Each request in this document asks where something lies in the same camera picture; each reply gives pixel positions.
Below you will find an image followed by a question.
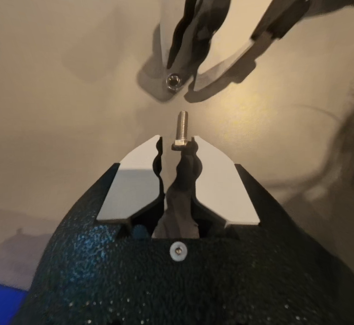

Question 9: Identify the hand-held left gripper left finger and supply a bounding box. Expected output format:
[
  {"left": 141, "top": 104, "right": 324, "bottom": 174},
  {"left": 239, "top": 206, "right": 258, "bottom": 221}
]
[{"left": 96, "top": 134, "right": 166, "bottom": 223}]

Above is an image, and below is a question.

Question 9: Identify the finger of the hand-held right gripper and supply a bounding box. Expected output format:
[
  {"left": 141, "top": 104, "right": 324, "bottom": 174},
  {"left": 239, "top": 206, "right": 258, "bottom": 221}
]
[
  {"left": 158, "top": 0, "right": 214, "bottom": 70},
  {"left": 193, "top": 0, "right": 290, "bottom": 91}
]

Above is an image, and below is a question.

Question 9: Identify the blue plastic bin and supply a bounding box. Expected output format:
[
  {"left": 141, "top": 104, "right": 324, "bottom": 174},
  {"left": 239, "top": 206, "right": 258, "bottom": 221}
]
[{"left": 0, "top": 284, "right": 28, "bottom": 325}]

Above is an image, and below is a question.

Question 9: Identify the steel hex bolt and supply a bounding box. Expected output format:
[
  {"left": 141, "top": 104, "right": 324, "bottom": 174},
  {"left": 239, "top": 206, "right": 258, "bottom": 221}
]
[{"left": 171, "top": 110, "right": 195, "bottom": 151}]

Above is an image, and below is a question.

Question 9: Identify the steel hex nut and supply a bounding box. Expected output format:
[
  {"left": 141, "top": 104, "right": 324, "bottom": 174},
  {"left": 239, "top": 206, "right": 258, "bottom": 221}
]
[{"left": 165, "top": 73, "right": 182, "bottom": 90}]

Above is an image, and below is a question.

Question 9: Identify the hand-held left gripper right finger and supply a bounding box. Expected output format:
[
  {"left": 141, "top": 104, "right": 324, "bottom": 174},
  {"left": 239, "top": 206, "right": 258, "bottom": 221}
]
[{"left": 177, "top": 136, "right": 261, "bottom": 225}]

